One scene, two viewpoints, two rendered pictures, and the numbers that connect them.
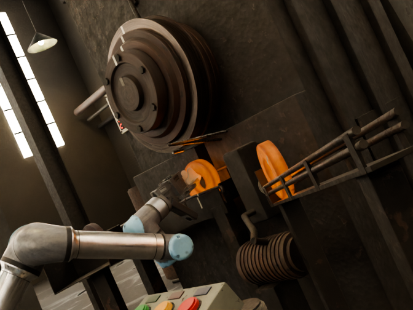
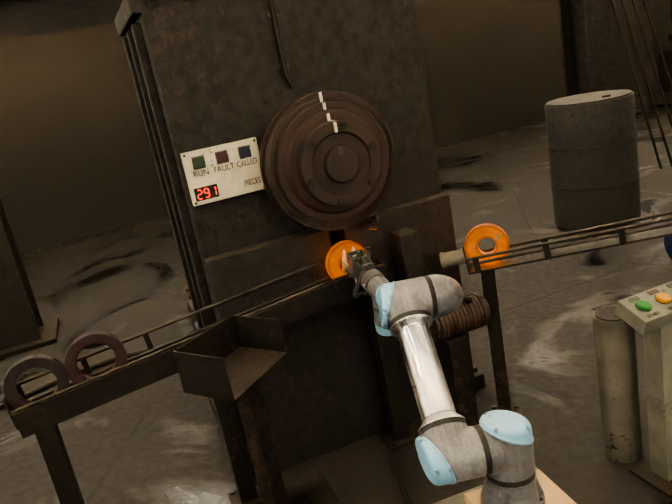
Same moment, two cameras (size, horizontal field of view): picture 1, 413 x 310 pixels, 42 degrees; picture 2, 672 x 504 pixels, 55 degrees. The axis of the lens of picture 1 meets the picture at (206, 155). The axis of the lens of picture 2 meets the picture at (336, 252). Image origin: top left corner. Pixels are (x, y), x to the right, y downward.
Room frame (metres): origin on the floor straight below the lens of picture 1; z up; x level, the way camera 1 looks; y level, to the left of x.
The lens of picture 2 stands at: (1.07, 2.14, 1.44)
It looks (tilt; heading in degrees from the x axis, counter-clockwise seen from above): 16 degrees down; 292
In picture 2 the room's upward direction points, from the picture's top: 11 degrees counter-clockwise
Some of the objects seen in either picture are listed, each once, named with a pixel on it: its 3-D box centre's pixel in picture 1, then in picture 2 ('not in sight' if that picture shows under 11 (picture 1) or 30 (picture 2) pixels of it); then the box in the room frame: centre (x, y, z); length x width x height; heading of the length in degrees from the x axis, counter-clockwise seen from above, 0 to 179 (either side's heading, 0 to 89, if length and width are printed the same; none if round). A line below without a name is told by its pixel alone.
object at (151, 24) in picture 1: (156, 85); (329, 161); (1.88, 0.06, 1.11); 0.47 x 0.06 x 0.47; 41
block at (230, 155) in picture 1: (254, 181); (407, 261); (1.71, -0.10, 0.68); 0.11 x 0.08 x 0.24; 131
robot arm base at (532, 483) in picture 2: not in sight; (511, 485); (1.29, 0.79, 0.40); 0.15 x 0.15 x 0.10
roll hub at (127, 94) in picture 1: (134, 91); (340, 163); (1.82, 0.13, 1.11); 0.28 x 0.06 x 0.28; 41
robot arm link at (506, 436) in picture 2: not in sight; (504, 443); (1.29, 0.79, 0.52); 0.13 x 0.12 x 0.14; 28
